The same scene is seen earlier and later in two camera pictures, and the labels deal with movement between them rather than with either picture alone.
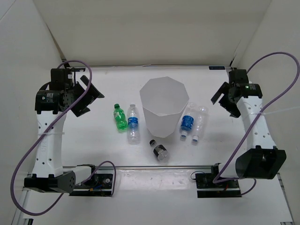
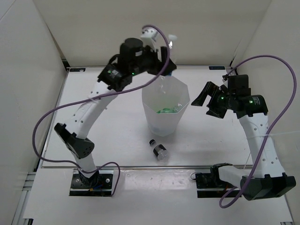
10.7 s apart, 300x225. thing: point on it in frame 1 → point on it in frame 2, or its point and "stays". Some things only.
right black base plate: (206, 189) stays
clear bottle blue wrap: (187, 120) → (158, 129)
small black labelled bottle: (160, 151) stays
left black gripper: (80, 108) → (157, 65)
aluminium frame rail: (157, 167) stays
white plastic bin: (164, 101) stays
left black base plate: (98, 184) stays
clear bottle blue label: (133, 135) → (170, 67)
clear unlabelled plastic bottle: (202, 113) → (177, 108)
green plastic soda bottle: (119, 114) → (167, 110)
